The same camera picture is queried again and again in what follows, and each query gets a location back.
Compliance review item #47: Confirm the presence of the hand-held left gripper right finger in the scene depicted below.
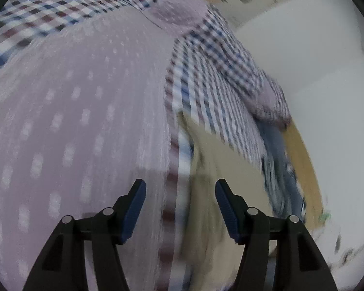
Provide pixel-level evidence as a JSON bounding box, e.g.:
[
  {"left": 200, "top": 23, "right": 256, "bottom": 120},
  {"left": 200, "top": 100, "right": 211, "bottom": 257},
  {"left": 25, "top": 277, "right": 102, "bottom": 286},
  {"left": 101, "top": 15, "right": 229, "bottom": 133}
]
[{"left": 215, "top": 179, "right": 339, "bottom": 291}]

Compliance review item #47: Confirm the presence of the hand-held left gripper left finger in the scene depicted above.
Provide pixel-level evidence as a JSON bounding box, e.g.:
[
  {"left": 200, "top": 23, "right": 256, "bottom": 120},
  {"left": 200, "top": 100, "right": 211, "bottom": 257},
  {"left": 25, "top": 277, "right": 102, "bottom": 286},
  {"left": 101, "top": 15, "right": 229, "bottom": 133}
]
[{"left": 21, "top": 179, "right": 147, "bottom": 291}]

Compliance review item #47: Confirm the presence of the khaki t-shirt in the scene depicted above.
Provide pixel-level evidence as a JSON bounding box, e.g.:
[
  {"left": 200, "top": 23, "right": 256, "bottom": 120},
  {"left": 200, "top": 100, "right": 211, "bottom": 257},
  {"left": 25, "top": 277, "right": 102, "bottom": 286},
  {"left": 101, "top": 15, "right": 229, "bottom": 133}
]
[{"left": 177, "top": 111, "right": 280, "bottom": 291}]

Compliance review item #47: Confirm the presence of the navy printed blanket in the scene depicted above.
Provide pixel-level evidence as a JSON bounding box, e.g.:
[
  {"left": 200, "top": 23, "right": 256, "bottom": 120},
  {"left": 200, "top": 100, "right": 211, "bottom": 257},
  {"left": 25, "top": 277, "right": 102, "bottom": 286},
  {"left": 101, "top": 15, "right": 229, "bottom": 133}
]
[{"left": 258, "top": 118, "right": 307, "bottom": 219}]

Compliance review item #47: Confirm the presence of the checkered bed sheet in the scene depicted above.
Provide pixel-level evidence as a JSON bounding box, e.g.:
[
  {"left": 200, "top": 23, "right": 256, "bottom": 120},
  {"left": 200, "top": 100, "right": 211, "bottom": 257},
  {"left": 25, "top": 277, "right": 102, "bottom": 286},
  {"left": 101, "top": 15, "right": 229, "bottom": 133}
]
[{"left": 0, "top": 0, "right": 201, "bottom": 291}]

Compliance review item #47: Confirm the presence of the checkered dotted quilt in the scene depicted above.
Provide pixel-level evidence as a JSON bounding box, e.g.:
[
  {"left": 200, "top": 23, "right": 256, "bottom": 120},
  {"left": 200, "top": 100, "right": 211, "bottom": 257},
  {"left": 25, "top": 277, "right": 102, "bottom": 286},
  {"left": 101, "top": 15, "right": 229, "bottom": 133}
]
[{"left": 79, "top": 0, "right": 292, "bottom": 170}]

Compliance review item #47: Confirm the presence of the wooden bed frame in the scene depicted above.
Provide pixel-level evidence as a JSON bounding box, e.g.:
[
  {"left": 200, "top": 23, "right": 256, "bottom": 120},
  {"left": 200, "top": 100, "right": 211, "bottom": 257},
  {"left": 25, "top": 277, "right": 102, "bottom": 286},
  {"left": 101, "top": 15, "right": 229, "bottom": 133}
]
[{"left": 283, "top": 121, "right": 326, "bottom": 228}]

